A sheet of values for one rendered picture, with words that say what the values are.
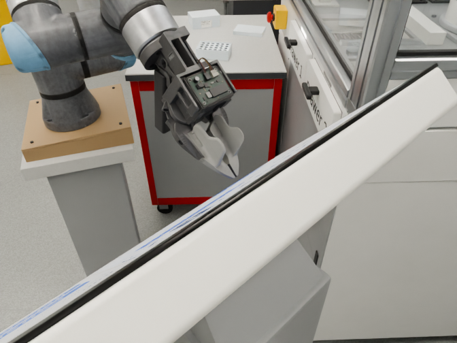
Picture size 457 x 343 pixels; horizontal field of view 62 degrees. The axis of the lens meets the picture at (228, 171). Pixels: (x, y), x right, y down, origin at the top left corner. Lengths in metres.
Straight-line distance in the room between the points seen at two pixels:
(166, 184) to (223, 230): 1.51
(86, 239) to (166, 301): 1.11
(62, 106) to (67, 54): 0.42
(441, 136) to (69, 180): 0.93
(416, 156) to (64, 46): 0.71
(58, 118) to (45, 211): 1.08
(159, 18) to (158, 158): 1.14
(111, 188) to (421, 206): 0.84
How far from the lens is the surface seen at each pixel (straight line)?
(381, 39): 0.73
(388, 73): 0.77
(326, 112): 0.95
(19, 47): 0.67
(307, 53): 1.16
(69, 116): 1.08
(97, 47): 0.67
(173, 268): 0.23
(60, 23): 0.67
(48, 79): 1.05
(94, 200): 1.21
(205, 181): 1.73
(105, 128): 1.07
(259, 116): 1.53
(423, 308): 1.44
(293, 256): 0.42
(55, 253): 1.90
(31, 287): 1.83
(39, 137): 1.11
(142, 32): 0.56
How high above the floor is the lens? 1.37
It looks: 40 degrees down
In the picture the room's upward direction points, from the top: straight up
